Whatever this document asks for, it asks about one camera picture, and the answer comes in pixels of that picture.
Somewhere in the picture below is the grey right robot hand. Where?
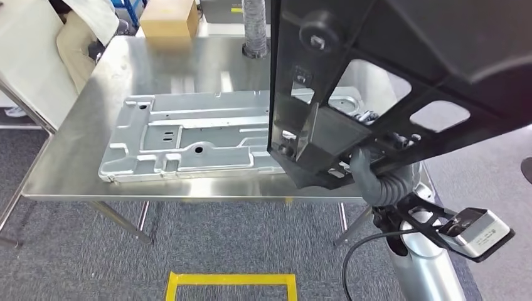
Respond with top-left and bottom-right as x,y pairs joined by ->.
349,149 -> 381,207

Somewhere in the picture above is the cardboard box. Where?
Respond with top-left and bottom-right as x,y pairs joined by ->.
139,0 -> 200,40

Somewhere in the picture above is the stamped grey metal panel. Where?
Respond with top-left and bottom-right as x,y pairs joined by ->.
97,85 -> 375,184

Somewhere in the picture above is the black plastic plate bracket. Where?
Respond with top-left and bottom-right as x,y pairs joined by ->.
267,0 -> 532,191

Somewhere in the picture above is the black cable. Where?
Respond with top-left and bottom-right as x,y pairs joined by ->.
341,230 -> 417,301

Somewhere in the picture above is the stainless steel workbench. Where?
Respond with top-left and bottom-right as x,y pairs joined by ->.
21,35 -> 435,248

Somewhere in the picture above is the grey ribbed hose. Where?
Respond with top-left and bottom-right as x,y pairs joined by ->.
242,0 -> 271,59

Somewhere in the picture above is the steel frame table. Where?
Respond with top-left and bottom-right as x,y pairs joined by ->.
0,78 -> 57,250

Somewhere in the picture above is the black round stand base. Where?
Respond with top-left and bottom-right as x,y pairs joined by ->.
520,157 -> 532,184

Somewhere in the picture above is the white board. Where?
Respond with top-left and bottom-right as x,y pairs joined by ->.
0,0 -> 80,130

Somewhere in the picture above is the blue metal frame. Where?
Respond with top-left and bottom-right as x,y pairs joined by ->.
111,0 -> 148,28

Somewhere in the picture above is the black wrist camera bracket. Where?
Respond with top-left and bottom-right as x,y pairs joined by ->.
371,193 -> 516,263

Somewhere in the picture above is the person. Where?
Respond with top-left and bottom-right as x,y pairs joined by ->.
4,0 -> 130,119

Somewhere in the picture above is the yellow floor tape square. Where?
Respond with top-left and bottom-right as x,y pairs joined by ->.
165,272 -> 299,301

